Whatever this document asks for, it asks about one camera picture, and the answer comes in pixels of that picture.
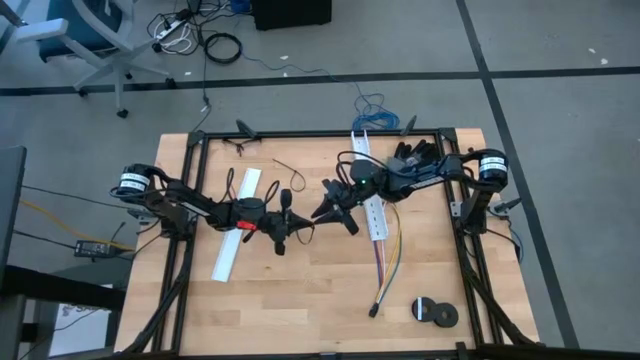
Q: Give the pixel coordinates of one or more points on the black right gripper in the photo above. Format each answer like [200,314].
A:
[362,197]

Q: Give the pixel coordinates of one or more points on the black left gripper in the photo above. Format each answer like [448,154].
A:
[277,225]

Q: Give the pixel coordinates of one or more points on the black zip tie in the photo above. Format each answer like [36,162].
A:
[312,235]
[284,166]

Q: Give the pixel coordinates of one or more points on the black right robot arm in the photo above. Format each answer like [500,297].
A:
[430,177]

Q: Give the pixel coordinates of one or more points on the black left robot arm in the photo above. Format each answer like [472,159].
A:
[200,207]

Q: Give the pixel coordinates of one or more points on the red tape wrap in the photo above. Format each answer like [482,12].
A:
[246,225]

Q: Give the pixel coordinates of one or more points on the grey glove with green cuff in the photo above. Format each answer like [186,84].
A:
[405,164]

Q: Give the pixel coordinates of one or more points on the clear safety glasses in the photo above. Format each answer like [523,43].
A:
[240,147]

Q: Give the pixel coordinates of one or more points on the black work glove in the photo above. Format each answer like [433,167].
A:
[425,152]

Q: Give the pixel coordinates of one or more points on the black tape roll white label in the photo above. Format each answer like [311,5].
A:
[424,309]

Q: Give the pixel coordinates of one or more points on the plain black tape roll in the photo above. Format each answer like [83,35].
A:
[446,316]

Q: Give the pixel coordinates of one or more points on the black power adapter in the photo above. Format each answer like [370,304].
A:
[92,248]

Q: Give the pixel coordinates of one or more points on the black box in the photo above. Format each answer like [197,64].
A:
[290,12]

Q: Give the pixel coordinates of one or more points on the white power strip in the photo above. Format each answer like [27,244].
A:
[170,29]

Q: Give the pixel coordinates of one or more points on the white printed box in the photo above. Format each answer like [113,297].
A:
[85,330]

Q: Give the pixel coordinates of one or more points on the dark grey cabinet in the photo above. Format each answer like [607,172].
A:
[10,200]

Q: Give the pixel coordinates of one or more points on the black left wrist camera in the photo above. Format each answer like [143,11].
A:
[250,207]

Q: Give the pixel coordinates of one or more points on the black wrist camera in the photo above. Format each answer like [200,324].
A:
[365,171]
[250,207]

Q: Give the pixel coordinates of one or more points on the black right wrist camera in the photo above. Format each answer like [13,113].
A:
[365,171]

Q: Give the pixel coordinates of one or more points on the white flat duct cover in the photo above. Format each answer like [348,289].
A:
[222,260]

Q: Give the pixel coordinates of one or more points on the white frame office chair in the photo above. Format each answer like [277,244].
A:
[119,61]

